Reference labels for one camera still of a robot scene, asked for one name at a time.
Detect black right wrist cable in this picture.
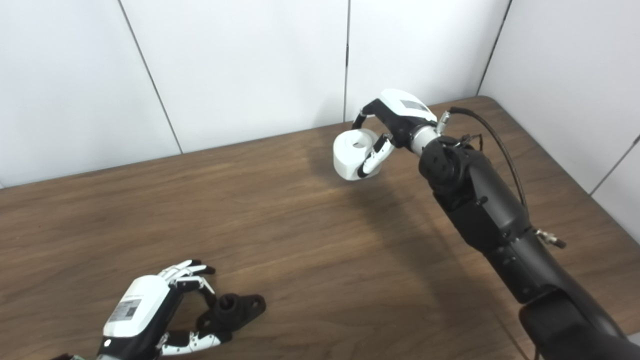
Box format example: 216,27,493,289
437,106,567,249

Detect round white piece with holes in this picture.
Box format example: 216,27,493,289
333,128,386,181

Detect black flanged holder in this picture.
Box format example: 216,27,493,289
197,293,267,333

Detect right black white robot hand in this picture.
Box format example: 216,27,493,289
351,89,439,178

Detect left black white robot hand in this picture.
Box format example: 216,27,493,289
97,259,233,360

